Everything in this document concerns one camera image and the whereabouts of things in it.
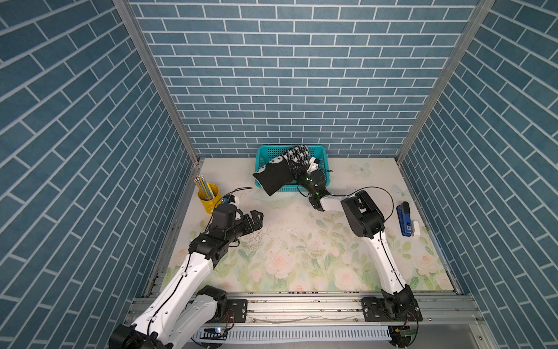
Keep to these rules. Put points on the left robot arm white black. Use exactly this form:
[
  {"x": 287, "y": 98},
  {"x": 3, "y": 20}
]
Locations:
[{"x": 182, "y": 307}]

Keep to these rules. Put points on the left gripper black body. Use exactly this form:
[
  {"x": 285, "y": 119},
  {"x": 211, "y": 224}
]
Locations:
[{"x": 242, "y": 226}]

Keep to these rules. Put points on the small white eraser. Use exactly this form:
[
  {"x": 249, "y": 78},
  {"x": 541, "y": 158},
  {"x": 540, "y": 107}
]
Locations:
[{"x": 416, "y": 228}]

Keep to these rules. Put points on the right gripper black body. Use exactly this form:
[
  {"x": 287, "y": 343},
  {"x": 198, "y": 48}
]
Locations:
[{"x": 306, "y": 182}]

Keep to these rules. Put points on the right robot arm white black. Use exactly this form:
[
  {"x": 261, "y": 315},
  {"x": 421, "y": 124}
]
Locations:
[{"x": 367, "y": 222}]

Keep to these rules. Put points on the black white smiley scarf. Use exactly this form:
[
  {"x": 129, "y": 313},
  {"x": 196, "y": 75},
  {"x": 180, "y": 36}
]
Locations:
[{"x": 280, "y": 171}]

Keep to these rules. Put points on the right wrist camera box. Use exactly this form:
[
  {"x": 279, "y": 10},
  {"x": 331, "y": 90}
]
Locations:
[{"x": 314, "y": 164}]

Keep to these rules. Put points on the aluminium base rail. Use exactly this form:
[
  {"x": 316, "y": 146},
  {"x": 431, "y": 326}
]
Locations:
[{"x": 325, "y": 308}]

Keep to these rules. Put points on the floral table mat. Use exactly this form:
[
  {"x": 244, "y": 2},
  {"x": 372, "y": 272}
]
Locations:
[{"x": 300, "y": 249}]

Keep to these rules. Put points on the yellow pencil cup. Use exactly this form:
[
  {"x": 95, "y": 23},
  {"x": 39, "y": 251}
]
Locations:
[{"x": 210, "y": 204}]

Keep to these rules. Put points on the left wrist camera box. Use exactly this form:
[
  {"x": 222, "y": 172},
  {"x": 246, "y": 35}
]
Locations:
[{"x": 226, "y": 213}]

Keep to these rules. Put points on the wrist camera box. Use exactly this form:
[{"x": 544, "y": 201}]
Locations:
[
  {"x": 314, "y": 164},
  {"x": 226, "y": 213}
]

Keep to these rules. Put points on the teal plastic mesh basket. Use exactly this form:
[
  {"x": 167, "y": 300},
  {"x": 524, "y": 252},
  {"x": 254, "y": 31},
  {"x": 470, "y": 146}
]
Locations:
[{"x": 266, "y": 153}]

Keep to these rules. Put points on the green circuit board right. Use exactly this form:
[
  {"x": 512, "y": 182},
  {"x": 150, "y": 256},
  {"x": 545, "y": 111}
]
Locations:
[{"x": 402, "y": 332}]

